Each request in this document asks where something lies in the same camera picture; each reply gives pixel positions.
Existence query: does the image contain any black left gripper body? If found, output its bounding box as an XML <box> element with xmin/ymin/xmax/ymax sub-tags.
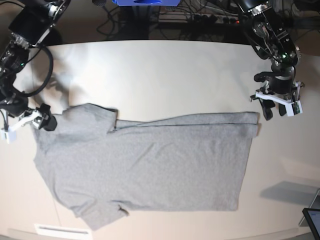
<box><xmin>253</xmin><ymin>71</ymin><xmax>295</xmax><ymax>95</ymax></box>

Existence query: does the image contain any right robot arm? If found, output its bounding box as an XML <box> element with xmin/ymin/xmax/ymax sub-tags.
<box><xmin>0</xmin><ymin>0</ymin><xmax>70</xmax><ymax>134</ymax></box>

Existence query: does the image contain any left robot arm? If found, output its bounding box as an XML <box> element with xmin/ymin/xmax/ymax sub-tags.
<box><xmin>235</xmin><ymin>0</ymin><xmax>303</xmax><ymax>121</ymax></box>

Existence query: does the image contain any blue plastic mount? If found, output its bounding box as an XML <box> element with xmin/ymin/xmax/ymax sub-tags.
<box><xmin>112</xmin><ymin>0</ymin><xmax>180</xmax><ymax>7</ymax></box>

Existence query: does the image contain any tablet screen corner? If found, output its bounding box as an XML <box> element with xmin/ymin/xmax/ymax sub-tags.
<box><xmin>302</xmin><ymin>208</ymin><xmax>320</xmax><ymax>240</ymax></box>

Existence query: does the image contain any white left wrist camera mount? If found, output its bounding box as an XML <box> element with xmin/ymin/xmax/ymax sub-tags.
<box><xmin>250</xmin><ymin>81</ymin><xmax>305</xmax><ymax>117</ymax></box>

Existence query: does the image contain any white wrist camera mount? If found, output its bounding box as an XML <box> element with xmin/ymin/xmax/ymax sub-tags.
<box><xmin>250</xmin><ymin>81</ymin><xmax>305</xmax><ymax>117</ymax></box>
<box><xmin>0</xmin><ymin>109</ymin><xmax>44</xmax><ymax>144</ymax></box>

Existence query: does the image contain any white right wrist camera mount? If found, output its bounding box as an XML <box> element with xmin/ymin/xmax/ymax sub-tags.
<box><xmin>0</xmin><ymin>109</ymin><xmax>44</xmax><ymax>144</ymax></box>

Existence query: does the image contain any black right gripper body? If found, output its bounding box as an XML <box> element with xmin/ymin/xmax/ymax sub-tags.
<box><xmin>0</xmin><ymin>96</ymin><xmax>29</xmax><ymax>117</ymax></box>

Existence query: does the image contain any grey T-shirt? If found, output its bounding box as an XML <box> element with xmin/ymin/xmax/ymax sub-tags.
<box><xmin>33</xmin><ymin>104</ymin><xmax>259</xmax><ymax>230</ymax></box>

